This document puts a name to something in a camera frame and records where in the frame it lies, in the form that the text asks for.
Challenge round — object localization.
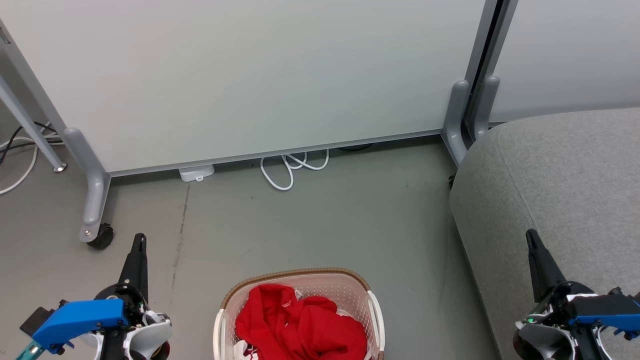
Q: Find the red garment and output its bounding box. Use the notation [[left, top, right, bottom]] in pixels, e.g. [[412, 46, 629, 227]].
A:
[[235, 283, 369, 360]]

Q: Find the white perforated laundry basket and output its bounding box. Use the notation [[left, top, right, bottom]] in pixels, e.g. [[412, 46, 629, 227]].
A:
[[213, 267, 386, 360]]

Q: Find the grey fabric sofa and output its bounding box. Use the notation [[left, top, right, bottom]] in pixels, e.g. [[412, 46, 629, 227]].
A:
[[449, 107, 640, 360]]

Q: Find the white power adapter box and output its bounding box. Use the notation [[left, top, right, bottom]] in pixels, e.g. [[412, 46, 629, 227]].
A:
[[178, 164, 216, 183]]

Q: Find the white partition panel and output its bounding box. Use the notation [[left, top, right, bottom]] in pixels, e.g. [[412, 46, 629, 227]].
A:
[[0, 0, 487, 178], [487, 0, 640, 124]]

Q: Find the grey partition foot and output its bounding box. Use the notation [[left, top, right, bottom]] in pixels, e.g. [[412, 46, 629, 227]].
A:
[[442, 79, 474, 168], [62, 127, 112, 244], [472, 75, 501, 141]]

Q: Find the white looped cable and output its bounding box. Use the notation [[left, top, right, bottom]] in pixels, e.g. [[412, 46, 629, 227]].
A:
[[259, 149, 331, 192]]

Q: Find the black caster wheel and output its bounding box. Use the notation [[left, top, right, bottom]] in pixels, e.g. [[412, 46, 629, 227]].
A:
[[87, 223, 115, 251]]

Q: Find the white floor cable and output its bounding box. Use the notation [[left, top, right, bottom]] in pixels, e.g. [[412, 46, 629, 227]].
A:
[[0, 122, 53, 196]]

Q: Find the grey metal table leg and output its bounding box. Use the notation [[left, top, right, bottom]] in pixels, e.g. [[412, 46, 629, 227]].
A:
[[0, 74, 68, 174]]

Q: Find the black floor cable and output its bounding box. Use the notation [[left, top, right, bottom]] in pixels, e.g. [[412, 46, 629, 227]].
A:
[[0, 122, 63, 166]]

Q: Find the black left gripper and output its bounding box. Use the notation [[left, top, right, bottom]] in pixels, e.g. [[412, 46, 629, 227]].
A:
[[94, 232, 173, 360]]

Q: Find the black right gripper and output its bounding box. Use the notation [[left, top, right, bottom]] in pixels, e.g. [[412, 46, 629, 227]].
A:
[[513, 228, 608, 360]]

